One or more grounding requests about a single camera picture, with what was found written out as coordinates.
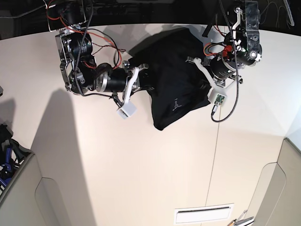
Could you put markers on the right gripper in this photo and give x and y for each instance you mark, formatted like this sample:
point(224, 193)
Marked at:
point(117, 80)

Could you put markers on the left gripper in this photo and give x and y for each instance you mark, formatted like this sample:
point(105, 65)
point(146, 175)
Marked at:
point(220, 68)

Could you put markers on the black T-shirt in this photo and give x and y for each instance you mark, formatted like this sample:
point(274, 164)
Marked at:
point(175, 93)

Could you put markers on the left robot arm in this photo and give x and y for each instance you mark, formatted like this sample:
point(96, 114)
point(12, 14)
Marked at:
point(240, 46)

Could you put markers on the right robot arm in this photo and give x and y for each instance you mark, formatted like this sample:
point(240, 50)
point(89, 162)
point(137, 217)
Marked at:
point(80, 72)

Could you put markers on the grey tool at edge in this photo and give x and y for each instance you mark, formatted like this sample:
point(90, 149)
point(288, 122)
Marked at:
point(244, 222)

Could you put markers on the blue black clutter pile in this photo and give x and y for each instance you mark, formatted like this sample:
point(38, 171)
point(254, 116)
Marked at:
point(12, 156)

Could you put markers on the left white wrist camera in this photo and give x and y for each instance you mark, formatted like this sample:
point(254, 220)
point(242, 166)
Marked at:
point(217, 96)

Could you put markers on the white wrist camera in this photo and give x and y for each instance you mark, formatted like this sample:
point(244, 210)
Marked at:
point(217, 96)
point(126, 110)

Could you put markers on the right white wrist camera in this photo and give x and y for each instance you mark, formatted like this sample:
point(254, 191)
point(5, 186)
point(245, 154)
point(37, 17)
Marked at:
point(126, 110)

